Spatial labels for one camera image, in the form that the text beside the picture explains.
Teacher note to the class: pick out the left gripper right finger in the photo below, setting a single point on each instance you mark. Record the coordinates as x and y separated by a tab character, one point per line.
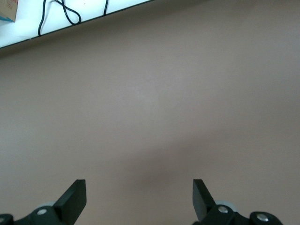
201	201

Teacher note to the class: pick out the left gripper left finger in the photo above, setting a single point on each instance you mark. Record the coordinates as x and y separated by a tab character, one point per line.
70	201

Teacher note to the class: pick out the cardboard box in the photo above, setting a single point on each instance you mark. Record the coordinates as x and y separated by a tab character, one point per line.
8	10

